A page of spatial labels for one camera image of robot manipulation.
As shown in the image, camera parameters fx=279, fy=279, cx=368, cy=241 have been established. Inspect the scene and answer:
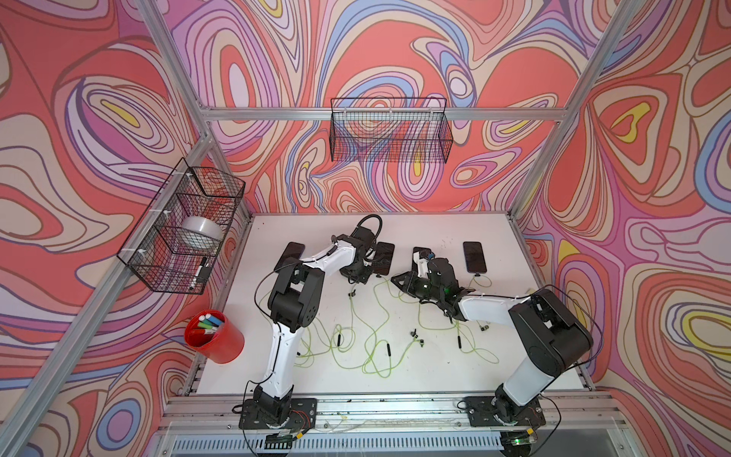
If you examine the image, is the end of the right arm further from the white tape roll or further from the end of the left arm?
the white tape roll

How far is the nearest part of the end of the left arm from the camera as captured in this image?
77 centimetres

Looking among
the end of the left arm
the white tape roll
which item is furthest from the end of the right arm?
the white tape roll
